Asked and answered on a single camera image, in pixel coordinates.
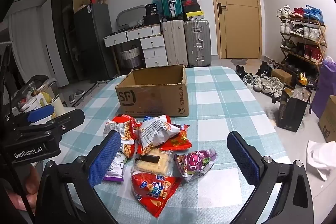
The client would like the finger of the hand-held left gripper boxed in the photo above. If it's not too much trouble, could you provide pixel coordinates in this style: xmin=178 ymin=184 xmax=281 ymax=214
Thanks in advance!
xmin=16 ymin=108 xmax=85 ymax=140
xmin=10 ymin=105 xmax=55 ymax=126

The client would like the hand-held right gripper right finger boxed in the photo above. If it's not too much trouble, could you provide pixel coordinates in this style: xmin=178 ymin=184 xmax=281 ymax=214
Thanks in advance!
xmin=227 ymin=131 xmax=314 ymax=224

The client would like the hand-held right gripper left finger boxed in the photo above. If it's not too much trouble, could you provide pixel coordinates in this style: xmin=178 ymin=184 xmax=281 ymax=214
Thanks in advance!
xmin=35 ymin=130 xmax=124 ymax=224

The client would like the white purple snack packet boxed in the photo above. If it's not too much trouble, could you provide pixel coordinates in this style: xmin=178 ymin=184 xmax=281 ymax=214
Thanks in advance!
xmin=103 ymin=151 xmax=128 ymax=182

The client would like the orange noodle packet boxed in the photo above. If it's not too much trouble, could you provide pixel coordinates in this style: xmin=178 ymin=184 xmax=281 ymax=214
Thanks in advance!
xmin=119 ymin=139 xmax=137 ymax=161

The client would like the red white noodle packet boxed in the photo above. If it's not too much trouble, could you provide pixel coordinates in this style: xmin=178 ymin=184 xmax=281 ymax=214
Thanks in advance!
xmin=104 ymin=114 xmax=141 ymax=140

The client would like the clear cracker packet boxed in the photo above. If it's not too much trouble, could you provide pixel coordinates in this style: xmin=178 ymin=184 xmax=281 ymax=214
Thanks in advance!
xmin=131 ymin=149 xmax=175 ymax=177

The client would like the white noodle snack packet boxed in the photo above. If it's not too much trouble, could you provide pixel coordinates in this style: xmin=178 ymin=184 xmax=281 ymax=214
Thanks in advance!
xmin=137 ymin=116 xmax=181 ymax=155

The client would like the red cone snack packet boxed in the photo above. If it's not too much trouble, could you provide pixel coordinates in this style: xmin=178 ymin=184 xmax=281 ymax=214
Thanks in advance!
xmin=131 ymin=172 xmax=181 ymax=219

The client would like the brown cardboard box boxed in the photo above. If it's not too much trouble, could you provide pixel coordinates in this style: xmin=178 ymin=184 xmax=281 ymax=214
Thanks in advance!
xmin=115 ymin=64 xmax=189 ymax=117

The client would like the person's left hand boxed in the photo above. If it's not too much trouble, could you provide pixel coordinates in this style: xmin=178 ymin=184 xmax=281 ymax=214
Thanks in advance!
xmin=7 ymin=165 xmax=40 ymax=211

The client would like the white kettle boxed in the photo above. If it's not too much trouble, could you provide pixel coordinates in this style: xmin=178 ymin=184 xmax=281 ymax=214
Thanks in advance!
xmin=20 ymin=94 xmax=50 ymax=119

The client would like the cream cup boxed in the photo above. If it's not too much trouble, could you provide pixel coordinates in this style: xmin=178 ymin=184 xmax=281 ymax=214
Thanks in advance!
xmin=50 ymin=97 xmax=66 ymax=117

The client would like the black paper bag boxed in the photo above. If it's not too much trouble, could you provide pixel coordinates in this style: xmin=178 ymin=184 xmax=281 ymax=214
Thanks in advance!
xmin=278 ymin=97 xmax=311 ymax=132

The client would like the white plastic bag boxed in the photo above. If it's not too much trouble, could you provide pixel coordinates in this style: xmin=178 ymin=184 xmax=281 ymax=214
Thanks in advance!
xmin=306 ymin=140 xmax=336 ymax=181

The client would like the pile of sneakers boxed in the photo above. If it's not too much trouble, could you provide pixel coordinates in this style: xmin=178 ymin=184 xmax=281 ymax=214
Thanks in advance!
xmin=235 ymin=61 xmax=285 ymax=98

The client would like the dark grey refrigerator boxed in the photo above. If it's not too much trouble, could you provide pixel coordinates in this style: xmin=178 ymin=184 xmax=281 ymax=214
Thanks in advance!
xmin=73 ymin=3 xmax=116 ymax=83

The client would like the dark wardrobe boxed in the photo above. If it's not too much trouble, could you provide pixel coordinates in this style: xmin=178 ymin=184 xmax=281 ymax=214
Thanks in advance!
xmin=51 ymin=0 xmax=88 ymax=85

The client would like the woven laundry basket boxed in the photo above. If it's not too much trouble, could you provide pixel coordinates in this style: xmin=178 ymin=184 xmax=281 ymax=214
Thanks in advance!
xmin=121 ymin=46 xmax=142 ymax=68

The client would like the small cardboard box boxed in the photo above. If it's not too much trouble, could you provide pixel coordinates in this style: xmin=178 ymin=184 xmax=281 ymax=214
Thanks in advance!
xmin=271 ymin=69 xmax=293 ymax=86

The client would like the printed cardboard box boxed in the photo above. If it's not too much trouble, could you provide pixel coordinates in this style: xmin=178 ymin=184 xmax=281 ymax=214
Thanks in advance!
xmin=318 ymin=95 xmax=336 ymax=143

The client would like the white desk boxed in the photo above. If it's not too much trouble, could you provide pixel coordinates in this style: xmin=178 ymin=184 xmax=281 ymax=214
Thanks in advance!
xmin=103 ymin=25 xmax=164 ymax=75

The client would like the white drawer cabinet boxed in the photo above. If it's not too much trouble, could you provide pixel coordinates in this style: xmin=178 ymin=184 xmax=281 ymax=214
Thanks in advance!
xmin=140 ymin=35 xmax=168 ymax=68

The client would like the purple bag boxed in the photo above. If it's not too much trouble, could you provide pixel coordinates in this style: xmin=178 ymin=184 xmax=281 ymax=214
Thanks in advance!
xmin=311 ymin=56 xmax=336 ymax=118

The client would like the oval mirror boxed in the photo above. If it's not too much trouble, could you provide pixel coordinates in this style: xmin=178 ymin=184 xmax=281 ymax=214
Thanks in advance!
xmin=116 ymin=6 xmax=147 ymax=30

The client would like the silver suitcase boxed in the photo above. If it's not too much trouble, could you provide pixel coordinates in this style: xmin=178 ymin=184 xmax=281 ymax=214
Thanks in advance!
xmin=184 ymin=20 xmax=212 ymax=67

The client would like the yellow wooden door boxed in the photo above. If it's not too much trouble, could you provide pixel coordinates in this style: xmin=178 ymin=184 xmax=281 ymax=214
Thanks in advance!
xmin=203 ymin=0 xmax=263 ymax=60

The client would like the black storage box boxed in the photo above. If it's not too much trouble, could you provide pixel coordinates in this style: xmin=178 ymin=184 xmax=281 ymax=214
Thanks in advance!
xmin=143 ymin=15 xmax=160 ymax=26

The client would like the beige suitcase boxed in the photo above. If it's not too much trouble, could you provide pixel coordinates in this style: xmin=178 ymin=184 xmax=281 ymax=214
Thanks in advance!
xmin=161 ymin=20 xmax=188 ymax=67

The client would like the wooden shoe rack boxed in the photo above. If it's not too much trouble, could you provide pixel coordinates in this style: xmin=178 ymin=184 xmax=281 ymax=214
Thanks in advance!
xmin=278 ymin=14 xmax=327 ymax=88

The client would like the shoe rack with shoes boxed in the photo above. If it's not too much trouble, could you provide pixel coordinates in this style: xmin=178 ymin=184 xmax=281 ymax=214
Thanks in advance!
xmin=277 ymin=4 xmax=324 ymax=75

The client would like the black yellow shoe box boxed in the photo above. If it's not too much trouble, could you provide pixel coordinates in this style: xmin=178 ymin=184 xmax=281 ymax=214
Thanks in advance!
xmin=185 ymin=11 xmax=205 ymax=21

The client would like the teal suitcase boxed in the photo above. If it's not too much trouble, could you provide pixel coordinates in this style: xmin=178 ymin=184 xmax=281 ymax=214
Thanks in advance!
xmin=159 ymin=0 xmax=184 ymax=21

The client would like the red black shoe box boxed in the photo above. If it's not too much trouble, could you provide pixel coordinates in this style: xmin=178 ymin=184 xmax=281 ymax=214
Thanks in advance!
xmin=182 ymin=0 xmax=200 ymax=13

